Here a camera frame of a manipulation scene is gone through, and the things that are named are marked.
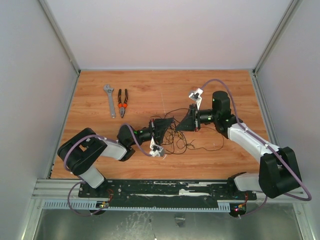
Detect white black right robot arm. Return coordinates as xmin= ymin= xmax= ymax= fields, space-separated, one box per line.
xmin=176 ymin=88 xmax=301 ymax=199

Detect orange black pliers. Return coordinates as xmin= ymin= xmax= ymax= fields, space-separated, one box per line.
xmin=117 ymin=88 xmax=129 ymax=118

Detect aluminium frame rail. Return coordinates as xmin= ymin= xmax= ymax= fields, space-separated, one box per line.
xmin=249 ymin=0 xmax=307 ymax=203

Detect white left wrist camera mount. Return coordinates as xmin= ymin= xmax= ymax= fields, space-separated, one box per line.
xmin=149 ymin=137 xmax=165 ymax=157

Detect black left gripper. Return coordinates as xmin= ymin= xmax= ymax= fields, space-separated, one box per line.
xmin=129 ymin=117 xmax=174 ymax=146

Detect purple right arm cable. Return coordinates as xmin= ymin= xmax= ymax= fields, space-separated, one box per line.
xmin=201 ymin=79 xmax=313 ymax=220

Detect grey slotted cable duct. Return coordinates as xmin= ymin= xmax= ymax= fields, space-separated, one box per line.
xmin=41 ymin=199 xmax=231 ymax=213

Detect black and yellow wire bundle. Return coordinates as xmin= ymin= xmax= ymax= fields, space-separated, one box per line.
xmin=149 ymin=106 xmax=226 ymax=155

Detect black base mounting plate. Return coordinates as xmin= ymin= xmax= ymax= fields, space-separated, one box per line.
xmin=78 ymin=179 xmax=257 ymax=209

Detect silver adjustable wrench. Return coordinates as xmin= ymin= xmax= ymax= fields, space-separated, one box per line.
xmin=103 ymin=84 xmax=116 ymax=119

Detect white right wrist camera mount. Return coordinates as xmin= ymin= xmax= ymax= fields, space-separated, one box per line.
xmin=188 ymin=88 xmax=204 ymax=110

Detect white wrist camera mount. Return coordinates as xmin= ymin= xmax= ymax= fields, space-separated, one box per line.
xmin=188 ymin=88 xmax=204 ymax=110
xmin=149 ymin=137 xmax=165 ymax=157

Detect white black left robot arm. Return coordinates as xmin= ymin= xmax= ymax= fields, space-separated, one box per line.
xmin=57 ymin=117 xmax=174 ymax=198

